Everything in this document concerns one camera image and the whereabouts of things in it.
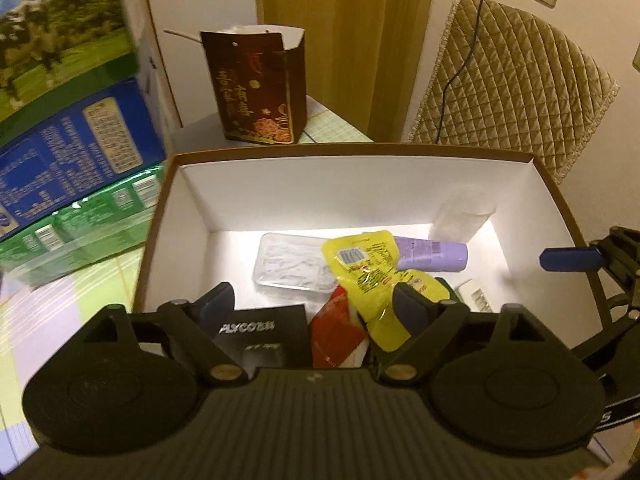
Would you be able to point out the purple tube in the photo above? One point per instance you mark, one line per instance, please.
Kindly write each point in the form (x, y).
(435, 255)

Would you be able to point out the clear plastic floss pick box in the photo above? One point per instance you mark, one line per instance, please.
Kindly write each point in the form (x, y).
(290, 260)

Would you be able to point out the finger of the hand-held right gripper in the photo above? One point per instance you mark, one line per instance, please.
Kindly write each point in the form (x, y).
(570, 260)
(615, 332)

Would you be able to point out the dark brown gift bag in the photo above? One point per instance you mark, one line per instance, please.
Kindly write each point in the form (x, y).
(250, 90)

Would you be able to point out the chair with quilted cover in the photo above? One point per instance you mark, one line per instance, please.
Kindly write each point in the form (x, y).
(525, 85)

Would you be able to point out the black shaver box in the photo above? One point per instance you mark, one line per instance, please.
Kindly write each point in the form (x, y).
(280, 325)

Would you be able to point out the landscape print carton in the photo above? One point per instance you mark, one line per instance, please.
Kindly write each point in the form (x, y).
(60, 35)

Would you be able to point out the green carton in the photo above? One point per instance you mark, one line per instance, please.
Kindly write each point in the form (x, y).
(75, 235)

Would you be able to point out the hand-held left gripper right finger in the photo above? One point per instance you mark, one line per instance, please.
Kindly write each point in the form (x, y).
(410, 305)

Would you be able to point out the brown cardboard box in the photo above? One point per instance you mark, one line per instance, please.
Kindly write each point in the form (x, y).
(350, 195)

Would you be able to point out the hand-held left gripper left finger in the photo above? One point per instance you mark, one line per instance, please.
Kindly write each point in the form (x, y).
(217, 302)

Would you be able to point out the red packet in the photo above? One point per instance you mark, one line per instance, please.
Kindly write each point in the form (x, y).
(335, 330)

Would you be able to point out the translucent plastic cup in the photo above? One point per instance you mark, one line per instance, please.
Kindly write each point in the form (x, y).
(460, 225)

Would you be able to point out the yellow pouch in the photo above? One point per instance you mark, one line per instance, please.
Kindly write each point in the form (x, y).
(360, 270)

